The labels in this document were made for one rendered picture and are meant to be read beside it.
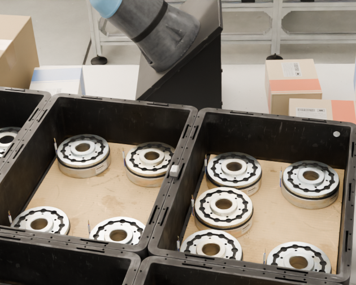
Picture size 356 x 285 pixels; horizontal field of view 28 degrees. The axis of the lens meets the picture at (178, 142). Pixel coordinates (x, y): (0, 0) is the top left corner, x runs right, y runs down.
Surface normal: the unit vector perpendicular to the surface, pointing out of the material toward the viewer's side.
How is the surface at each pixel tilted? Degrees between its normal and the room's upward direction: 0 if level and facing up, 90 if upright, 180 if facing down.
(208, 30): 44
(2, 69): 90
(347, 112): 0
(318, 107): 0
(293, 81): 0
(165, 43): 69
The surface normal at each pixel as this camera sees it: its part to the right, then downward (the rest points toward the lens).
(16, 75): 0.98, 0.07
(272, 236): -0.04, -0.80
